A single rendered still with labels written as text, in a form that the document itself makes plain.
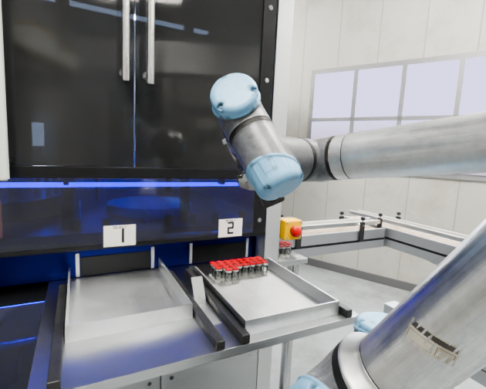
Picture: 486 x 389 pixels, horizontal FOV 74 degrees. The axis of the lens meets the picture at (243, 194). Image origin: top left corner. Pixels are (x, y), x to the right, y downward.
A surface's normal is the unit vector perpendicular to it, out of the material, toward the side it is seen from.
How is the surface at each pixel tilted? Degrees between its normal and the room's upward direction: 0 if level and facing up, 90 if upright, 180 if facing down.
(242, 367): 90
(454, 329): 94
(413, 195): 90
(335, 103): 90
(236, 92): 63
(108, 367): 0
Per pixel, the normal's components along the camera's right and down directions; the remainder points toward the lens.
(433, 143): -0.72, -0.02
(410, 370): -0.61, 0.17
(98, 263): 0.45, 0.14
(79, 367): 0.05, -0.99
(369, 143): -0.68, -0.36
